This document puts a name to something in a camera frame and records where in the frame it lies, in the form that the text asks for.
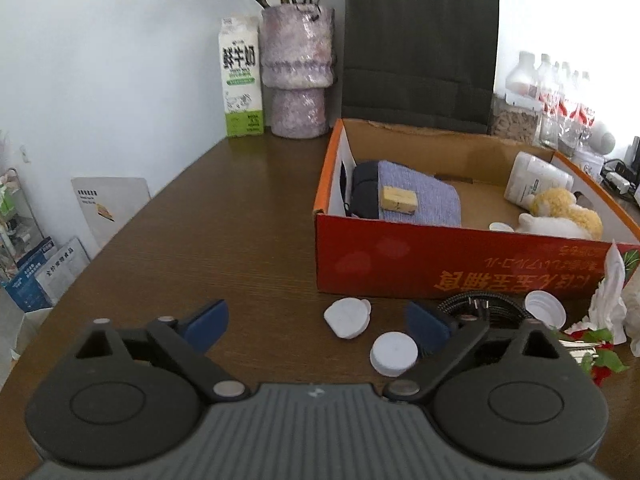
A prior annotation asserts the pack of water bottles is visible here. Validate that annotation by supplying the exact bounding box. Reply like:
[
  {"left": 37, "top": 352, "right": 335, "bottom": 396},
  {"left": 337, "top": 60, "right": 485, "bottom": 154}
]
[{"left": 504, "top": 51, "right": 596, "bottom": 153}]

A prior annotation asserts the yellow eraser block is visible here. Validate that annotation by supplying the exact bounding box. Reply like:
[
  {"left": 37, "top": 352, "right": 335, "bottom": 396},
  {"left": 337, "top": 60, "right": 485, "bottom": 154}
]
[{"left": 380, "top": 186, "right": 418, "bottom": 213}]

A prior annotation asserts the black zip pouch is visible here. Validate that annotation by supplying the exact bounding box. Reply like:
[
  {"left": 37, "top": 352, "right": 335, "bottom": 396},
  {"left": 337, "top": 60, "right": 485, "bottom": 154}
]
[{"left": 350, "top": 161, "right": 381, "bottom": 219}]

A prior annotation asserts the pale blue plastic bag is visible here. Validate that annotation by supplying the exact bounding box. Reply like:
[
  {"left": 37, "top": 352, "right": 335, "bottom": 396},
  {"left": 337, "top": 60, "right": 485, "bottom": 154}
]
[{"left": 627, "top": 305, "right": 640, "bottom": 353}]

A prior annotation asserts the white yellow plush sheep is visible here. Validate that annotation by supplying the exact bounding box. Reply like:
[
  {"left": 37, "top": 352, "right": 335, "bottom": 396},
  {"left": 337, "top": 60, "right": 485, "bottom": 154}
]
[{"left": 515, "top": 187, "right": 604, "bottom": 240}]

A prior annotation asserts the black paper bag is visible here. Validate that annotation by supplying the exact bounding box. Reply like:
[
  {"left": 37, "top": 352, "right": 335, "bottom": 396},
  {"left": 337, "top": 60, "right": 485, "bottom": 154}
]
[{"left": 341, "top": 0, "right": 501, "bottom": 135}]

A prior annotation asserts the blue printed box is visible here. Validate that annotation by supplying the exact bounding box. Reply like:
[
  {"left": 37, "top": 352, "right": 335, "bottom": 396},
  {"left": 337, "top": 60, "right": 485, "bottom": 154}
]
[{"left": 4, "top": 236, "right": 57, "bottom": 311}]

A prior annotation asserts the clear plastic tub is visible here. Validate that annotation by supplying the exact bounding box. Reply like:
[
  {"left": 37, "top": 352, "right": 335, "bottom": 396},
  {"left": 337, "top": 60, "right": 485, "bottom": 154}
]
[{"left": 570, "top": 147, "right": 606, "bottom": 176}]

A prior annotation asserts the white threaded bottle cap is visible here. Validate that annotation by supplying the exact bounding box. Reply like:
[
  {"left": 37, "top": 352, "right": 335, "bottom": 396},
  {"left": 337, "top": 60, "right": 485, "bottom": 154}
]
[{"left": 524, "top": 291, "right": 567, "bottom": 330}]

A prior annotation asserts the clear drinking glass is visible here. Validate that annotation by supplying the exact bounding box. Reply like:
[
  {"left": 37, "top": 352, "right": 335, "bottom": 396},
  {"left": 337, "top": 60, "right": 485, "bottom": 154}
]
[{"left": 539, "top": 110, "right": 560, "bottom": 150}]

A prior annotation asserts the white flip cap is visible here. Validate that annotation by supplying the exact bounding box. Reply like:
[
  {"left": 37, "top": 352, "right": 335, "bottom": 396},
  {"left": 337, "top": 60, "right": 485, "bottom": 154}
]
[{"left": 323, "top": 297, "right": 372, "bottom": 340}]

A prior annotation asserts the wire storage rack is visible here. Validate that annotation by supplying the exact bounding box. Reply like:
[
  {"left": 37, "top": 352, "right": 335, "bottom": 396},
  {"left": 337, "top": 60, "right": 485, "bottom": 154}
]
[{"left": 0, "top": 167, "right": 43, "bottom": 271}]

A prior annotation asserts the clear container of seeds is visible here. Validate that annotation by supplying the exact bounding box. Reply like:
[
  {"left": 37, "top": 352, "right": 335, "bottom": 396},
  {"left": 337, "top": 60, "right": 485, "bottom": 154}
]
[{"left": 490, "top": 94, "right": 543, "bottom": 148}]

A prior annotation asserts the purple drawstring bag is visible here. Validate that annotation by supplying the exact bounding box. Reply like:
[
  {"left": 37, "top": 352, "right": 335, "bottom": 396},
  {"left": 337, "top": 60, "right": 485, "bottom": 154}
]
[{"left": 376, "top": 160, "right": 462, "bottom": 227}]

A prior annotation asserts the red cardboard box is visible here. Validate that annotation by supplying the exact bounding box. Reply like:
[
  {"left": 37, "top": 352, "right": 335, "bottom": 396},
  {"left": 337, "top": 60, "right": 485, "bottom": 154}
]
[{"left": 314, "top": 118, "right": 640, "bottom": 298}]

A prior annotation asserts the white sign board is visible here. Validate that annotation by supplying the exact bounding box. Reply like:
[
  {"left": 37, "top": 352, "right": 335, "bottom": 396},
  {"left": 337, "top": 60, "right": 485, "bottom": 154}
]
[{"left": 71, "top": 176, "right": 152, "bottom": 261}]

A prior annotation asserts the plain white round cap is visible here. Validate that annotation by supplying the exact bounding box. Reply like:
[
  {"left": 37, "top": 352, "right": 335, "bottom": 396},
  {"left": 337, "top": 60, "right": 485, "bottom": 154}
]
[{"left": 370, "top": 331, "right": 418, "bottom": 377}]

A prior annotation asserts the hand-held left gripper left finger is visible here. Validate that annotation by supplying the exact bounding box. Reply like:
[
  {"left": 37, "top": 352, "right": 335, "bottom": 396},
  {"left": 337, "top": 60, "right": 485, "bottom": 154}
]
[{"left": 75, "top": 299, "right": 251, "bottom": 402}]

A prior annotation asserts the white hair dryer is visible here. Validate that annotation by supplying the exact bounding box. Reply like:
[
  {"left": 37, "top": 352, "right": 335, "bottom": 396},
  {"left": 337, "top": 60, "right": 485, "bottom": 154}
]
[{"left": 582, "top": 122, "right": 617, "bottom": 156}]

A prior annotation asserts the white charger with cable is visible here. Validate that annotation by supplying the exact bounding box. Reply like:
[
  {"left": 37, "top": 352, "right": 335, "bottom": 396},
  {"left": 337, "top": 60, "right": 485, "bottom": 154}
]
[{"left": 600, "top": 157, "right": 637, "bottom": 193}]

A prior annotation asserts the white printed box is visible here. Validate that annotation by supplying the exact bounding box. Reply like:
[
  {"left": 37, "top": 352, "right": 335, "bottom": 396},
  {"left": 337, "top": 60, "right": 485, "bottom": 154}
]
[{"left": 37, "top": 236, "right": 92, "bottom": 306}]

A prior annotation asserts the black braided cable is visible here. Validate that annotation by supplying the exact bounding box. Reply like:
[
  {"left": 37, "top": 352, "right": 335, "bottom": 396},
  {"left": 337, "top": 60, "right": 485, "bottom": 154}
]
[{"left": 437, "top": 295, "right": 538, "bottom": 333}]

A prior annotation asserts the purple mottled vase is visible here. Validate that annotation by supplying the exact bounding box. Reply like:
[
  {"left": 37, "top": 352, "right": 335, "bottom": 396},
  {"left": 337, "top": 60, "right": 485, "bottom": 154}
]
[{"left": 260, "top": 4, "right": 337, "bottom": 139}]

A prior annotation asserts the white labelled container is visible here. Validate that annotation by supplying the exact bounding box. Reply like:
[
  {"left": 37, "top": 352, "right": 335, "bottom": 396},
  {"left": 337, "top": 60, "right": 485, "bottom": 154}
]
[{"left": 503, "top": 151, "right": 575, "bottom": 207}]

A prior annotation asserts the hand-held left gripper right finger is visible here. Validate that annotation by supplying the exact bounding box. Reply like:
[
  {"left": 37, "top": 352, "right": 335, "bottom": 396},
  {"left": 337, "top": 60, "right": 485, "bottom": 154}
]
[{"left": 382, "top": 301, "right": 571, "bottom": 403}]

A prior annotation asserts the white green milk carton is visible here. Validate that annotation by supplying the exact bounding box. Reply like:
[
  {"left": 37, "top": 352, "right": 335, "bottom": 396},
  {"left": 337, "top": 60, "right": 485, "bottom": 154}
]
[{"left": 218, "top": 16, "right": 264, "bottom": 138}]

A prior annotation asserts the red artificial flower sprig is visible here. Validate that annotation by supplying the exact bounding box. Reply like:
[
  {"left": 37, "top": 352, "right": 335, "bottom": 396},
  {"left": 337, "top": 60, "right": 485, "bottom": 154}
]
[{"left": 560, "top": 327, "right": 631, "bottom": 388}]

